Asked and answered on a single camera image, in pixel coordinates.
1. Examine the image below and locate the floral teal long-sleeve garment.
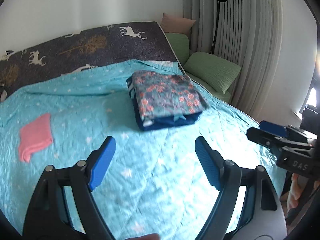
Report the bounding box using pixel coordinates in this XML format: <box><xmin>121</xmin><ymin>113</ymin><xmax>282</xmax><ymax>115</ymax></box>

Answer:
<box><xmin>126</xmin><ymin>70</ymin><xmax>209</xmax><ymax>126</ymax></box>

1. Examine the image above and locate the person's left hand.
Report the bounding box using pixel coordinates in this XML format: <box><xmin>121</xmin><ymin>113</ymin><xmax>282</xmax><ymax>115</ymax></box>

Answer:
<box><xmin>131</xmin><ymin>233</ymin><xmax>161</xmax><ymax>240</ymax></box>

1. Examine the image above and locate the teal star quilt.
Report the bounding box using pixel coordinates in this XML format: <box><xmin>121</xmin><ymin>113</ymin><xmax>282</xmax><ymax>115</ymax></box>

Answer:
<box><xmin>1</xmin><ymin>60</ymin><xmax>286</xmax><ymax>239</ymax></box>

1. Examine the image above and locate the navy star fleece blanket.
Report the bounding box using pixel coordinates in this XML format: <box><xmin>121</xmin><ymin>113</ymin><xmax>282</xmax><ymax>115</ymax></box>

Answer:
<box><xmin>126</xmin><ymin>77</ymin><xmax>202</xmax><ymax>131</ymax></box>

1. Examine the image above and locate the green pillow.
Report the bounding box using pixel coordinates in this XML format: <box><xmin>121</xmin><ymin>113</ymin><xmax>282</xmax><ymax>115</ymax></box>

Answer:
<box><xmin>183</xmin><ymin>51</ymin><xmax>241</xmax><ymax>94</ymax></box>

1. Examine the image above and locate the pink folded cloth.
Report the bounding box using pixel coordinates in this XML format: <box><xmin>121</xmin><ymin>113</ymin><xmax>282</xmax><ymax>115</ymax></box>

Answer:
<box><xmin>18</xmin><ymin>113</ymin><xmax>53</xmax><ymax>163</ymax></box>

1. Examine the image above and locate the grey pleated curtain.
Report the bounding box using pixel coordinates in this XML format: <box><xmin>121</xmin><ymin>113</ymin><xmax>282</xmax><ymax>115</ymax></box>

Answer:
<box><xmin>183</xmin><ymin>0</ymin><xmax>283</xmax><ymax>120</ymax></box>

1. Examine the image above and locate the green cushion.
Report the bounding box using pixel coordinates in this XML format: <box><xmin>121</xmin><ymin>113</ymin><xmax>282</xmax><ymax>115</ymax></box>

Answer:
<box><xmin>165</xmin><ymin>33</ymin><xmax>190</xmax><ymax>66</ymax></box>

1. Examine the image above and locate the pink pillow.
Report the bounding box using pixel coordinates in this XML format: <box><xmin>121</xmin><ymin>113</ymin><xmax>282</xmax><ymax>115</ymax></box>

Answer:
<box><xmin>161</xmin><ymin>13</ymin><xmax>196</xmax><ymax>35</ymax></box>

